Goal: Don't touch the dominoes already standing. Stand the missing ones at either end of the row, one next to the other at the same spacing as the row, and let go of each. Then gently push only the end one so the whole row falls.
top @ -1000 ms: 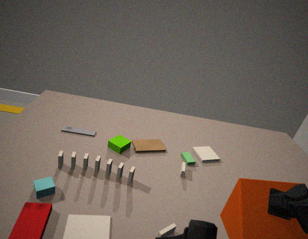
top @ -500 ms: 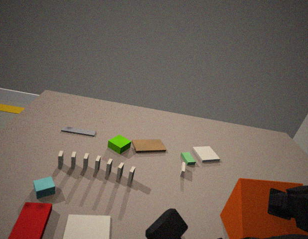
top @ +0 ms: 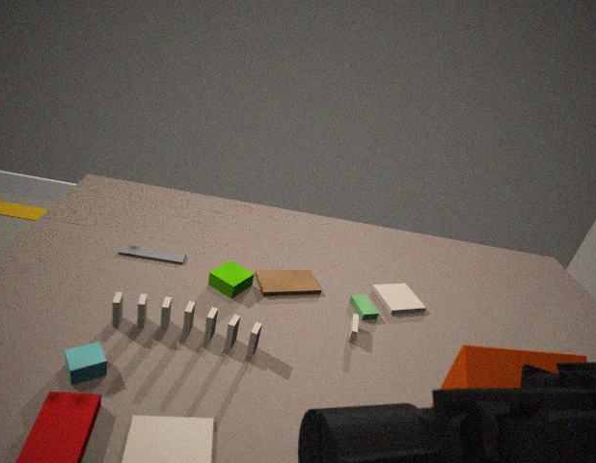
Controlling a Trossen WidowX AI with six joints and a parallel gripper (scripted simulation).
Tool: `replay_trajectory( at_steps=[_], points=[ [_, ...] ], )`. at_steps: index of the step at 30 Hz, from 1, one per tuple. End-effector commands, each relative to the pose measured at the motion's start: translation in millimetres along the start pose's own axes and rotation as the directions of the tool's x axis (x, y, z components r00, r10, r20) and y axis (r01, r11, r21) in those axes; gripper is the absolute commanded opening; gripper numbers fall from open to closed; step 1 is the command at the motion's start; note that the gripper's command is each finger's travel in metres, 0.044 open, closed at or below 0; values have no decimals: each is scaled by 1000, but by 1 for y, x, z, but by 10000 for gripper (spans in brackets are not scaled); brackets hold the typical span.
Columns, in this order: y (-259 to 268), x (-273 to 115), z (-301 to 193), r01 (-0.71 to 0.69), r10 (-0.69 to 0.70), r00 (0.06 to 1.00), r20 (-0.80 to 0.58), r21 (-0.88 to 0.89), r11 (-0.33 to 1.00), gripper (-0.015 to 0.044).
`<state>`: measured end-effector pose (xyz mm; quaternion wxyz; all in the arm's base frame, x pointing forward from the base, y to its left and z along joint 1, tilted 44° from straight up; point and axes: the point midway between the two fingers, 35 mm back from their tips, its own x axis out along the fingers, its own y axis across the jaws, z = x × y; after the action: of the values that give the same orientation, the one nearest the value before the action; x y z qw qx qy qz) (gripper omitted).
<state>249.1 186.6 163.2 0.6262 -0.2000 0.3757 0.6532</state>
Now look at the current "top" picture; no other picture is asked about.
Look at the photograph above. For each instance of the white flat square slab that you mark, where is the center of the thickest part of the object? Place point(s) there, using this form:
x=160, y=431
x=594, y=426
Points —
x=163, y=439

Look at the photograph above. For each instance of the teal rectangular block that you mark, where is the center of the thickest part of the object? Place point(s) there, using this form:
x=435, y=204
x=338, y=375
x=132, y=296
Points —
x=85, y=363

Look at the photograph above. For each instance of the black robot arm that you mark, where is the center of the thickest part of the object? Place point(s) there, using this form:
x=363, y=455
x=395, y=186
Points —
x=551, y=418

